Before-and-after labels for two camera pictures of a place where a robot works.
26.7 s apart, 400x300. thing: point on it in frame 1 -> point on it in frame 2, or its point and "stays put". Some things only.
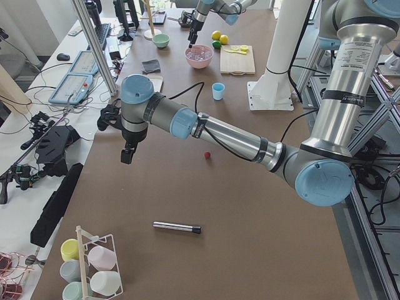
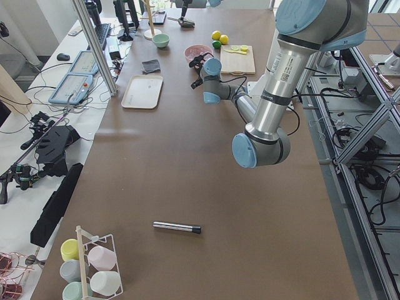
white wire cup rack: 100,276 stays put
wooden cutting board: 236,64 stays put
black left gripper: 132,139 -> 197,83
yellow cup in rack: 70,249 stays put
